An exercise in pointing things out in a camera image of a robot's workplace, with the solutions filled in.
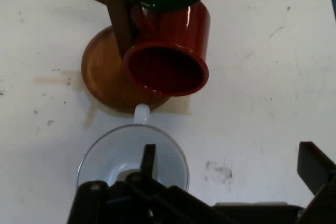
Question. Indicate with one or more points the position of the white enamel mug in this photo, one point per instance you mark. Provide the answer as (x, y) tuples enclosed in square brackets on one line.
[(105, 150)]

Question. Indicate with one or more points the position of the wooden mug tree stand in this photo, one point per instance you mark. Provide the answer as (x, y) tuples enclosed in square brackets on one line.
[(102, 77)]

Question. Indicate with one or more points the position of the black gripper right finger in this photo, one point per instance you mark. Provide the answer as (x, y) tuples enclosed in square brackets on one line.
[(317, 169)]

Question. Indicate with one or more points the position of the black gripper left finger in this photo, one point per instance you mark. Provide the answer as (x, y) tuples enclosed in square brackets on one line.
[(147, 192)]

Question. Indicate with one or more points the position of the red enamel mug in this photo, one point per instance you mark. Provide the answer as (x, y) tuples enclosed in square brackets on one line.
[(170, 30)]

